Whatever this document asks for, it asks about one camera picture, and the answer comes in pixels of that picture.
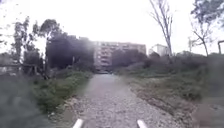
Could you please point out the large reddish apartment building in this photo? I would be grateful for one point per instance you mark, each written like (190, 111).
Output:
(104, 55)

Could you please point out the dark bushes before building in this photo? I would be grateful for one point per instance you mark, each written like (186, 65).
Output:
(128, 58)

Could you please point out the grey gravel path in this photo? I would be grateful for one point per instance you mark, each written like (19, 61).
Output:
(107, 96)

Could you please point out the dark dense tree clump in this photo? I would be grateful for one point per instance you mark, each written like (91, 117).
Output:
(68, 51)

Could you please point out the small white building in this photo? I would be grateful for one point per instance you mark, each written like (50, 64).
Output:
(160, 50)

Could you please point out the overgrown scrubby grass bank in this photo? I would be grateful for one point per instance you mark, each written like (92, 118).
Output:
(173, 80)

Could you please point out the green grass verge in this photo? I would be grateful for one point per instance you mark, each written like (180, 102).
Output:
(53, 90)

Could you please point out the tall bare tree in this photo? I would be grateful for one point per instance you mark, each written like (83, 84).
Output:
(165, 26)

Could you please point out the robot's own part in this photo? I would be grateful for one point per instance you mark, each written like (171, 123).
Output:
(77, 123)
(141, 124)

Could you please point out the row of thin trees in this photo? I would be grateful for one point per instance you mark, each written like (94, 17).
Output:
(21, 43)

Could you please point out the bare branching tree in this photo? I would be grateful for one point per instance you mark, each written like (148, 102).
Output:
(204, 30)

